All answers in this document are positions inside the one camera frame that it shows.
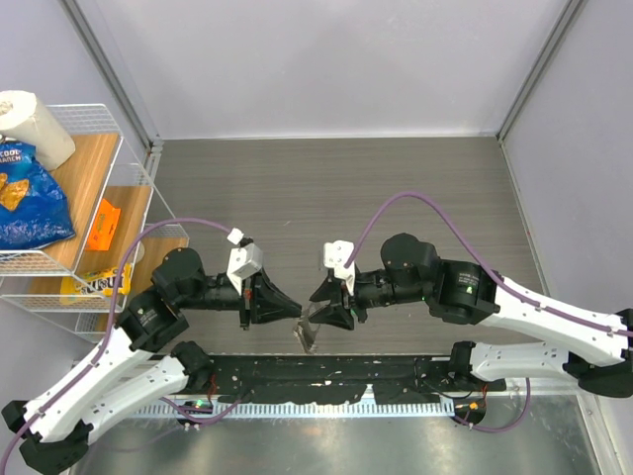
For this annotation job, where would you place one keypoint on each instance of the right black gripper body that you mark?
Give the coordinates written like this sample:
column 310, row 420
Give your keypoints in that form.
column 372, row 289

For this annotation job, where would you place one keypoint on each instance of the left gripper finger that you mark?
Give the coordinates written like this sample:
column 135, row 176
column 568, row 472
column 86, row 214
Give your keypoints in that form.
column 266, row 313
column 265, row 291

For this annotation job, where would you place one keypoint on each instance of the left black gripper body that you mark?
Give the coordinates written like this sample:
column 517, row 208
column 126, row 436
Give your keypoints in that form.
column 227, row 298

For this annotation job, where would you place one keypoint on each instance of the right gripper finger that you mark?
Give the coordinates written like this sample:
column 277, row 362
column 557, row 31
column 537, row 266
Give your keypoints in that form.
column 331, row 288
column 335, row 316

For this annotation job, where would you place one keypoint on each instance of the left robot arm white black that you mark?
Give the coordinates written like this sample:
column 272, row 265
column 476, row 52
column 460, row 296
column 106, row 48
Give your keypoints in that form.
column 54, row 430

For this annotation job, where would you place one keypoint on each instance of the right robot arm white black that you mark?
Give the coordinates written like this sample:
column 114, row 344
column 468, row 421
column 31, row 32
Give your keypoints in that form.
column 593, row 348

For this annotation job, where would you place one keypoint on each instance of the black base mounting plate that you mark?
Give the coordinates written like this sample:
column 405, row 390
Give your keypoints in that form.
column 339, row 379

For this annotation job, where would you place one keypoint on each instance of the yellow m&m's bag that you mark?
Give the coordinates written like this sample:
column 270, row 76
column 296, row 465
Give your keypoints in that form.
column 90, row 284

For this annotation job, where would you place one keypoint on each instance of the orange candy packet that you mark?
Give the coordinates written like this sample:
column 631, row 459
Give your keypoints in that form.
column 104, row 226

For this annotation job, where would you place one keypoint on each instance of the blue chips bag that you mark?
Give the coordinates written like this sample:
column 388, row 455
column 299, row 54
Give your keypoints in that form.
column 34, row 208

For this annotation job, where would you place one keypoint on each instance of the paper towel roll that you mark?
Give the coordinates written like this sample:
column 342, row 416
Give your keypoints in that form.
column 25, row 118

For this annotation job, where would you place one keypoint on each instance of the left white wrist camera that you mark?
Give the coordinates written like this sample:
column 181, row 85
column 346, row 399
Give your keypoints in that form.
column 245, row 259

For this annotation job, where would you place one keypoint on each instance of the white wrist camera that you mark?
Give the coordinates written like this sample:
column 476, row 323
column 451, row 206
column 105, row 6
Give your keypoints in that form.
column 335, row 257
column 245, row 259

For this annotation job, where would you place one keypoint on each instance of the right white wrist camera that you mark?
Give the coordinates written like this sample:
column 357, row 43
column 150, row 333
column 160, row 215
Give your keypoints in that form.
column 335, row 257

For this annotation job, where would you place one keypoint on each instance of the white slotted cable duct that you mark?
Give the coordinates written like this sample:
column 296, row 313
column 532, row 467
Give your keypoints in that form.
column 365, row 408

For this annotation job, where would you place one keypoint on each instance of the white wire shelf rack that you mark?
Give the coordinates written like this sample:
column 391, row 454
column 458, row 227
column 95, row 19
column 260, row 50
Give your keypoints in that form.
column 112, row 197

